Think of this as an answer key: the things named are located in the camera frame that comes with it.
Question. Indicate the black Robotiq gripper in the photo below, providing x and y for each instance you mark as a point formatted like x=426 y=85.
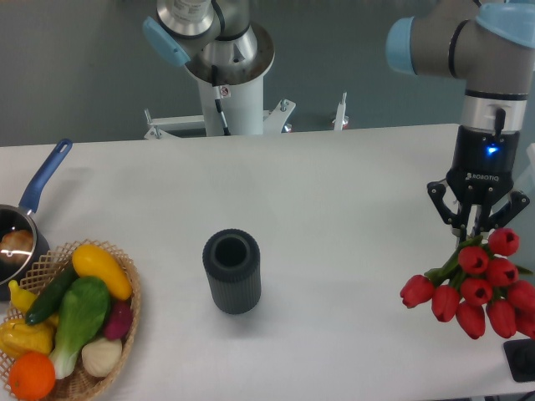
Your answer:
x=481 y=170

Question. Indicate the red tulip bouquet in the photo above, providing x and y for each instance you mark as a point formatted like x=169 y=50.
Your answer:
x=478 y=284

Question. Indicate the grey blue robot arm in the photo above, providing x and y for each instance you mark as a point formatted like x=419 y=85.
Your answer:
x=487 y=44

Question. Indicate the dark grey ribbed vase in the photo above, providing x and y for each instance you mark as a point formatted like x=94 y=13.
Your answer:
x=231 y=260

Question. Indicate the black device at edge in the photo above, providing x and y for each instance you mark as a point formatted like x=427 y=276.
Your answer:
x=520 y=359

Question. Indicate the purple sweet potato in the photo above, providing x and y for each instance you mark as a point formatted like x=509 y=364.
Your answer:
x=119 y=321

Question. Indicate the yellow squash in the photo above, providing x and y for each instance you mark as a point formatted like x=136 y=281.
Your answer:
x=90 y=260

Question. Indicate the green bok choy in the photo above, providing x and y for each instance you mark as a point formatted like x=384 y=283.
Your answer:
x=81 y=315

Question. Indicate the white garlic bulb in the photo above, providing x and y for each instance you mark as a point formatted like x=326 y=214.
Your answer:
x=100 y=356

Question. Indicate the woven wicker basket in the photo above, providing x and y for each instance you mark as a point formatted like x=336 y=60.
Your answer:
x=80 y=385

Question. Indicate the dark green cucumber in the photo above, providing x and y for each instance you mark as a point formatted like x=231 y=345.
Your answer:
x=49 y=300

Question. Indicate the fried food piece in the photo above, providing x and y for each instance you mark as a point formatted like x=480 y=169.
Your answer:
x=16 y=247

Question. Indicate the orange fruit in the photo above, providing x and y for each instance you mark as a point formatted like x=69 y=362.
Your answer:
x=32 y=376

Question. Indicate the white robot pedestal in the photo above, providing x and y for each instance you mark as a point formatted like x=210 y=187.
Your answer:
x=227 y=110

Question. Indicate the blue handled saucepan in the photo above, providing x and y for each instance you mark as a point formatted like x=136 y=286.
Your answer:
x=20 y=217

